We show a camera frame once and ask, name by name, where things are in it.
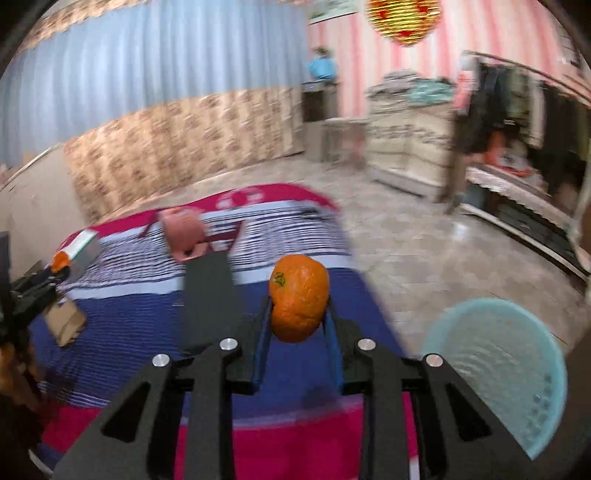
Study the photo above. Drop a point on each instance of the brown cardboard piece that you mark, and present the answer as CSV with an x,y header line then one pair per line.
x,y
67,321

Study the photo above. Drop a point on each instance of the metal clothes rack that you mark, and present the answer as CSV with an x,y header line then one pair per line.
x,y
503,59

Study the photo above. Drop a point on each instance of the pile of folded clothes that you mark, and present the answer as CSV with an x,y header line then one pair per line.
x,y
415,85

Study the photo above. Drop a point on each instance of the row of hanging dark clothes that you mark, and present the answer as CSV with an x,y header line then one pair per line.
x,y
517,106

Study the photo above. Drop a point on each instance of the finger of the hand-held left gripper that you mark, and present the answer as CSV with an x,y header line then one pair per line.
x,y
41,278
39,300

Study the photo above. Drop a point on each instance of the blue and floral curtain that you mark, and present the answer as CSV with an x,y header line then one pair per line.
x,y
138,69

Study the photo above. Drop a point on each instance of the red gold wall ornament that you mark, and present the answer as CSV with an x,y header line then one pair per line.
x,y
401,18

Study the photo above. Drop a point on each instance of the blue cloth cover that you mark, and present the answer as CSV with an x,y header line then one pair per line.
x,y
322,67

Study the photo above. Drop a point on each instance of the metal stool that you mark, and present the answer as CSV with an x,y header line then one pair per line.
x,y
344,134

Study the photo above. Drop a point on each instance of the printed pink blue blanket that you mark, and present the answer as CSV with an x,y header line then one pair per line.
x,y
138,350

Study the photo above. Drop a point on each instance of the grey water dispenser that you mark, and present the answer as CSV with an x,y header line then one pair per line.
x,y
318,106

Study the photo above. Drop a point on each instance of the pink cup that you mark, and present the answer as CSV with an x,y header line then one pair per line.
x,y
182,230

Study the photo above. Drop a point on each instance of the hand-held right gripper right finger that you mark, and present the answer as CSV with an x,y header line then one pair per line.
x,y
333,353

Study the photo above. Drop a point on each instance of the pink paper bag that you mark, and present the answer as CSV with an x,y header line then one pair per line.
x,y
465,92

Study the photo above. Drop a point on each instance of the beige leaf patterned cloth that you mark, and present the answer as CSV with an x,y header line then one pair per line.
x,y
408,134

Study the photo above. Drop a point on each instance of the teal plastic basket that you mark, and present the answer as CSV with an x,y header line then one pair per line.
x,y
498,369

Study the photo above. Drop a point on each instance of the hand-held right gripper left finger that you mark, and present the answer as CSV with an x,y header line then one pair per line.
x,y
262,344

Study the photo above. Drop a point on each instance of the landscape wall picture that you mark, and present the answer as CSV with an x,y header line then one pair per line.
x,y
334,7

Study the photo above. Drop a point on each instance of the black glass low cabinet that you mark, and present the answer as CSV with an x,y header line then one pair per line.
x,y
526,221

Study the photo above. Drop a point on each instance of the dark grey flat board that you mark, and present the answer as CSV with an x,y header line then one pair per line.
x,y
207,300

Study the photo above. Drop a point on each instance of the white green orange carton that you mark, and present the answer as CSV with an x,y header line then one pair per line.
x,y
83,249

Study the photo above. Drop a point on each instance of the white cabinet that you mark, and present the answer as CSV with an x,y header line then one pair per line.
x,y
406,182

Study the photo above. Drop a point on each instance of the orange fruit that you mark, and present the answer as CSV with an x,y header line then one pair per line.
x,y
300,300

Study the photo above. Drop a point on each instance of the white lace cloth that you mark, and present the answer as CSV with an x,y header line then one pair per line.
x,y
512,184

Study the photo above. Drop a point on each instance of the pink box with horse print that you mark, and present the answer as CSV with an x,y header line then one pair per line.
x,y
508,159

